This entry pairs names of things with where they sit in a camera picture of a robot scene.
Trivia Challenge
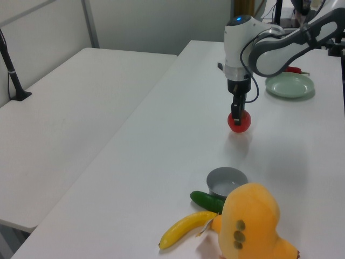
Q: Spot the red apple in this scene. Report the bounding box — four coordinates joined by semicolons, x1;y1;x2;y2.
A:
227;110;252;134

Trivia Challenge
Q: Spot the light green plate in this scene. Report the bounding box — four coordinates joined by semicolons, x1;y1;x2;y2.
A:
265;73;315;99

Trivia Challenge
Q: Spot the dark red chili pepper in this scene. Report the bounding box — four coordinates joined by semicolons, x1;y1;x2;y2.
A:
285;66;311;76

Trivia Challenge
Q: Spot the grey round bowl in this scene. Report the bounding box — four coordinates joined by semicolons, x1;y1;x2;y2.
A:
206;167;249;197

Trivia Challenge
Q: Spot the green cucumber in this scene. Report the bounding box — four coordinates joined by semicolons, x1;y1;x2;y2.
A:
190;190;225;215

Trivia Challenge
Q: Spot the white side table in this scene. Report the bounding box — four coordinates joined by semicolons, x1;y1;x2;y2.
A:
0;47;178;234

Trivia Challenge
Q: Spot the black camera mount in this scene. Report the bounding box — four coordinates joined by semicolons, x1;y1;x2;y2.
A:
327;37;345;57

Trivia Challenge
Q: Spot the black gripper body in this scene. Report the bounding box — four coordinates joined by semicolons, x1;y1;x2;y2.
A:
226;77;252;109

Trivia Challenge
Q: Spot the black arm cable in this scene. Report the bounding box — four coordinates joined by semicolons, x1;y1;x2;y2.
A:
239;29;272;104

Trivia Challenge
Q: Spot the orange plush duck toy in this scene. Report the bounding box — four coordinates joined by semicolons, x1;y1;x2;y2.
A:
210;182;301;259

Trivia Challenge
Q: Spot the yellow banana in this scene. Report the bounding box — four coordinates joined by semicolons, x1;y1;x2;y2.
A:
158;211;219;250

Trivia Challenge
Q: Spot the black pole with base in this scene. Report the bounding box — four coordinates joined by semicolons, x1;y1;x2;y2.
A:
0;28;32;101

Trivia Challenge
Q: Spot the black stand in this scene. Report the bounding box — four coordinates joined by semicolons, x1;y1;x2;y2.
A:
274;0;284;25

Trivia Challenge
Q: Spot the white paper toy tag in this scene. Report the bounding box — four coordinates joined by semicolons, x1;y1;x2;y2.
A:
195;213;219;238

